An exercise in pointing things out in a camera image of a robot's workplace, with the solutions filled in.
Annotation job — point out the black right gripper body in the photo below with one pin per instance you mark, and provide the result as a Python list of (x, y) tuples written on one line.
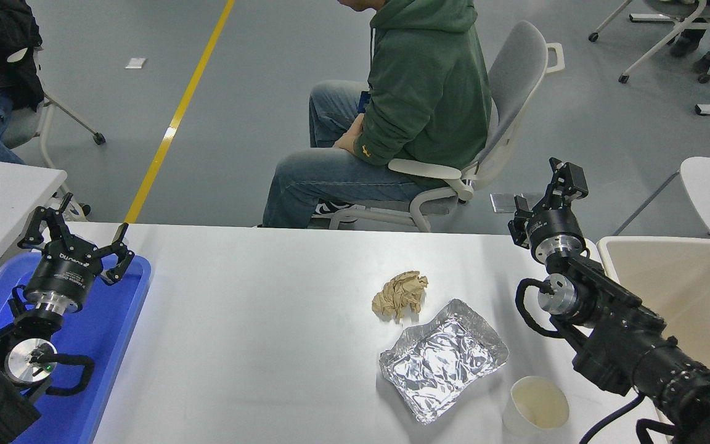
[(555, 225)]

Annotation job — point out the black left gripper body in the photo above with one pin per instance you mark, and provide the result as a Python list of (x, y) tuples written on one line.
[(62, 274)]

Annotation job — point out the foil tray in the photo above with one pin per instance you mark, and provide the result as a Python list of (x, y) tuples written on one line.
[(441, 361)]

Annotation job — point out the white paper cup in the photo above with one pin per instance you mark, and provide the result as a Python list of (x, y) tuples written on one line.
[(537, 404)]

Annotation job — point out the dark blue phone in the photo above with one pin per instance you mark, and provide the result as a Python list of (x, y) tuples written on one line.
[(365, 102)]

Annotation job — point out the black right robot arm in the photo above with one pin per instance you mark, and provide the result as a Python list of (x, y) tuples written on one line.
[(638, 345)]

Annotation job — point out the person's left hand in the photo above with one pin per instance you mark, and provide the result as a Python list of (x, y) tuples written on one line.
[(350, 139)]

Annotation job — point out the silver floor plate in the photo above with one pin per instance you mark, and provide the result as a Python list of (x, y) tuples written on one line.
[(501, 203)]

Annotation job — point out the blue plastic tray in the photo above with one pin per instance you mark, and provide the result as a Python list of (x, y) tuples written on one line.
[(102, 345)]

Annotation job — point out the grey swivel chair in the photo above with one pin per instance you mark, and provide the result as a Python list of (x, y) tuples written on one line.
[(515, 68)]

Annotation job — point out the crumpled tan paper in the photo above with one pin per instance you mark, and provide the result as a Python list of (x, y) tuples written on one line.
[(399, 295)]

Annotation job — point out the large pale bin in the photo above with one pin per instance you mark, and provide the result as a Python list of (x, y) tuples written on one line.
[(694, 290)]

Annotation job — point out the white-framed wheeled chair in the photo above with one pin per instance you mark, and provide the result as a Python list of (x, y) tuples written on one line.
[(657, 43)]

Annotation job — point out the short white floor bar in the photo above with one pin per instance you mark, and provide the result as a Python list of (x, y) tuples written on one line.
[(651, 18)]

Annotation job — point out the grey chair with white frame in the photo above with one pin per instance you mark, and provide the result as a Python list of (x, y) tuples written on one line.
[(19, 126)]

